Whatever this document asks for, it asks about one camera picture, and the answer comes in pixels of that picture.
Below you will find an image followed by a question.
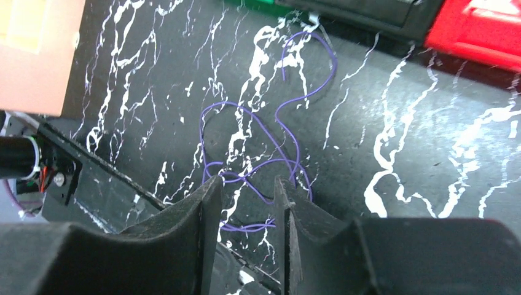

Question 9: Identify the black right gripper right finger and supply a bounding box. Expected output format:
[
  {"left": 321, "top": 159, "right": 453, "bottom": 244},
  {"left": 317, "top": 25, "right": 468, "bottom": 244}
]
[{"left": 274, "top": 176, "right": 520, "bottom": 294}]

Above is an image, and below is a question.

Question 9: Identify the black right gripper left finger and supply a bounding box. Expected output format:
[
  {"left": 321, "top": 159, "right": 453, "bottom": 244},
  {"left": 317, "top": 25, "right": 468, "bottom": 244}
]
[{"left": 1, "top": 176, "right": 222, "bottom": 294}]

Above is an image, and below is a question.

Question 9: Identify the black plastic bin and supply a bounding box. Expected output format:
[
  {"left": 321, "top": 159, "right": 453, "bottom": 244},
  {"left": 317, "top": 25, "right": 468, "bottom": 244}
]
[{"left": 275, "top": 0, "right": 444, "bottom": 44}]

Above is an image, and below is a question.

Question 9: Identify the green plastic bin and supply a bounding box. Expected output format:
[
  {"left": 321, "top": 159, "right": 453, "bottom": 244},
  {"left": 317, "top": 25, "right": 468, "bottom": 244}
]
[{"left": 227, "top": 0, "right": 286, "bottom": 13}]

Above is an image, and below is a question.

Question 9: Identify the peach plastic file rack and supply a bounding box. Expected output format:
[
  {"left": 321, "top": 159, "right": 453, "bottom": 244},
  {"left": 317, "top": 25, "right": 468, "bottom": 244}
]
[{"left": 1, "top": 0, "right": 85, "bottom": 116}]

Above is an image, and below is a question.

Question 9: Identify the red plastic bin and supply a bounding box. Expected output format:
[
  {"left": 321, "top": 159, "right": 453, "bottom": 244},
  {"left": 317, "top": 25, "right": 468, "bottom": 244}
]
[{"left": 424, "top": 0, "right": 520, "bottom": 72}]

